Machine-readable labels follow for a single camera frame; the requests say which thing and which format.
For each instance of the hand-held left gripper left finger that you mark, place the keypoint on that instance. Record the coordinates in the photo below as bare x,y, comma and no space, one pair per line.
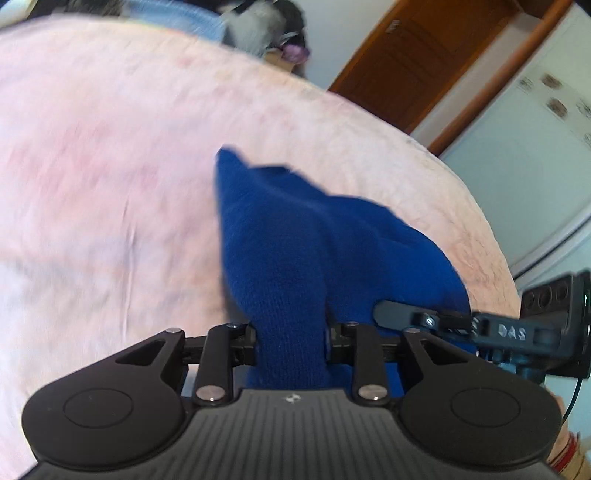
217,364

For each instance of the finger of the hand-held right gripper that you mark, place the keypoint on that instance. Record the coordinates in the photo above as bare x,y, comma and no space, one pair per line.
401,314

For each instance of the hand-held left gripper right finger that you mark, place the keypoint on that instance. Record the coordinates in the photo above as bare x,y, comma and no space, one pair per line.
369,364

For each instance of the blue shirt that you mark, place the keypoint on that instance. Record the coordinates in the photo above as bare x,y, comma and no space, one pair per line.
286,258

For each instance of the person's right forearm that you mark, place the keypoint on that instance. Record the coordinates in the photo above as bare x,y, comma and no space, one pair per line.
575,443

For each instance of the pile of dark clothes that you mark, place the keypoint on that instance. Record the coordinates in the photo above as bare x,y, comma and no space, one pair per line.
281,18

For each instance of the white wardrobe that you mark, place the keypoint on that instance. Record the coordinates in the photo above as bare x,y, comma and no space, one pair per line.
531,152

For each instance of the pink bed blanket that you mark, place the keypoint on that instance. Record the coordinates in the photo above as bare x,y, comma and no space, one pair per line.
115,175

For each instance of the brown wooden door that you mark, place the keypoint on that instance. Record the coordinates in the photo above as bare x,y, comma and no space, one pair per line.
415,64

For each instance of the purple cloth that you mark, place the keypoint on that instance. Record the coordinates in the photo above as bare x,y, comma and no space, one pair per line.
295,50

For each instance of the grey cloth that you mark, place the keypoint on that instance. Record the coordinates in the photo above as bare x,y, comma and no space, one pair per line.
251,25

